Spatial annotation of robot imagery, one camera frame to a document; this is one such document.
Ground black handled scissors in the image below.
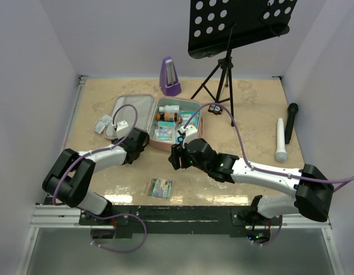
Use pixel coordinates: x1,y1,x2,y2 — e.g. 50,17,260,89
176,136,184,143

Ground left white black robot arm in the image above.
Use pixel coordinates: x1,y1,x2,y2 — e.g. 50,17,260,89
42,127,150,225

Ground pink medicine kit case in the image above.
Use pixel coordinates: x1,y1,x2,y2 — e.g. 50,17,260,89
104,94,202,151

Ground clear plastic pill box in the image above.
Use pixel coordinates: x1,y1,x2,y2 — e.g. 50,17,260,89
94,115,112,134

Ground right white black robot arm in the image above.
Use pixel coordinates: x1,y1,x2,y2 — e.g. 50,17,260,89
168,138,334,225

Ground brown medicine bottle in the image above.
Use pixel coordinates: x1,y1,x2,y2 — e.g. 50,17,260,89
155,112,178,122

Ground aluminium left rail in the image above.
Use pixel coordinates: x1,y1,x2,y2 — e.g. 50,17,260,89
59,75,89,154

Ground small red black tuner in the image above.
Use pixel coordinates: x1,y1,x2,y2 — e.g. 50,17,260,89
208,103,223,115

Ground aluminium rail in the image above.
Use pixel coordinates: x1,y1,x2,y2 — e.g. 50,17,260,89
59,75,89,154
29,205,333,229

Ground orange teal bandage packet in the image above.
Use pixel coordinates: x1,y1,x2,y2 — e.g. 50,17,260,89
146,177,174,200

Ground black microphone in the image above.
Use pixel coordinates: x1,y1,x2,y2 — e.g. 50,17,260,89
284,103,298,144

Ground aluminium front rail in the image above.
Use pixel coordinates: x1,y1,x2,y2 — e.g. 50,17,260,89
29,205,333,229

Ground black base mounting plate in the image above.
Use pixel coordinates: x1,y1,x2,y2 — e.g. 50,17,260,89
79,205,282,242

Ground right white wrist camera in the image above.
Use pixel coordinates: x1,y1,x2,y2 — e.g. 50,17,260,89
177,125,198,144

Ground teal white box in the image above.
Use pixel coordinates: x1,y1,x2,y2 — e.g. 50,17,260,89
155,121,176,142

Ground white plastic bottle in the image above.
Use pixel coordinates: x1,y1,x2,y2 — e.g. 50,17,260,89
159,105,180,113

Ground black music stand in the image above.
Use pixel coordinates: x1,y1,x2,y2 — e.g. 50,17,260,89
186,0,298,127

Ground blue cotton swab packet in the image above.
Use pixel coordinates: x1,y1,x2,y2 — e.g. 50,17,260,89
180,110,200,128

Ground purple metronome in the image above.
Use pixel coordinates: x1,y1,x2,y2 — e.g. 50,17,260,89
159,57,182,97

